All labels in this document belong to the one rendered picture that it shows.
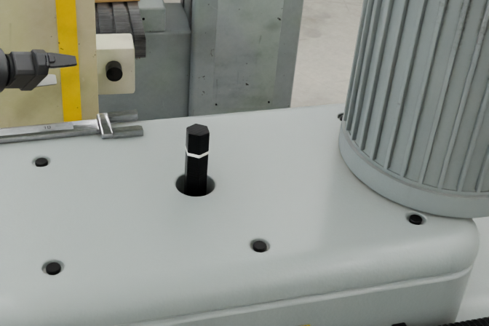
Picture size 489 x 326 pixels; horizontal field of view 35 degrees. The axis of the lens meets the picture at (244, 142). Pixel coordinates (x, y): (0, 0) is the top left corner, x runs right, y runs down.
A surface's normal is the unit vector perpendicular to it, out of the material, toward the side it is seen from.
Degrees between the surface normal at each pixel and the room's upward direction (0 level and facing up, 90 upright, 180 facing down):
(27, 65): 44
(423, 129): 90
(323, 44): 0
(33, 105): 90
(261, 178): 0
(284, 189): 0
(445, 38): 90
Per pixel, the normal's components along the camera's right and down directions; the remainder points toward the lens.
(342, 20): 0.07, -0.82
